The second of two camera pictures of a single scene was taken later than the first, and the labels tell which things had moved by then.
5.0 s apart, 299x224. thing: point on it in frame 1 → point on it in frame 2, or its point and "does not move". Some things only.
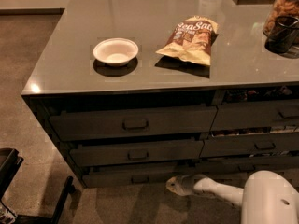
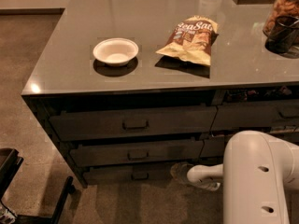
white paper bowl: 115,51 does not move
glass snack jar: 287,4 does not move
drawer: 240,116 does not move
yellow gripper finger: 172,184 → 176,170
